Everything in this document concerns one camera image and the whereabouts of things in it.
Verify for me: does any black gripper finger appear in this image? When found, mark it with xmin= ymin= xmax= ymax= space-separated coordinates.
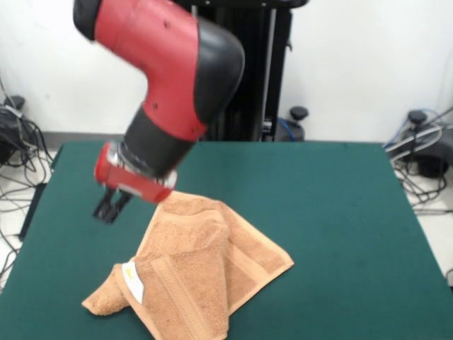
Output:
xmin=92 ymin=186 xmax=117 ymax=222
xmin=105 ymin=193 xmax=134 ymax=225

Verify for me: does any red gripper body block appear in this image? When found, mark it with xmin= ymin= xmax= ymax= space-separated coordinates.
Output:
xmin=93 ymin=141 xmax=178 ymax=205

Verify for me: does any tan terry towel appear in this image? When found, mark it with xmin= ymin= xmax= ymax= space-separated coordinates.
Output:
xmin=81 ymin=191 xmax=295 ymax=340

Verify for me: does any dark green table cloth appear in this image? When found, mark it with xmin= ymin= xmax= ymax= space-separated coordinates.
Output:
xmin=0 ymin=140 xmax=453 ymax=340

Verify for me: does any black pedestal foot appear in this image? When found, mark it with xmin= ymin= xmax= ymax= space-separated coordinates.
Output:
xmin=385 ymin=109 xmax=453 ymax=179
xmin=0 ymin=94 xmax=26 ymax=164

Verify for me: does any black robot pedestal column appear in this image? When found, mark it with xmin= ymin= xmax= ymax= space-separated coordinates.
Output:
xmin=183 ymin=0 xmax=295 ymax=142

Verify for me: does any black pedestal leg with knob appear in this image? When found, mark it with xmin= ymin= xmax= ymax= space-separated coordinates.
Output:
xmin=261 ymin=106 xmax=309 ymax=142

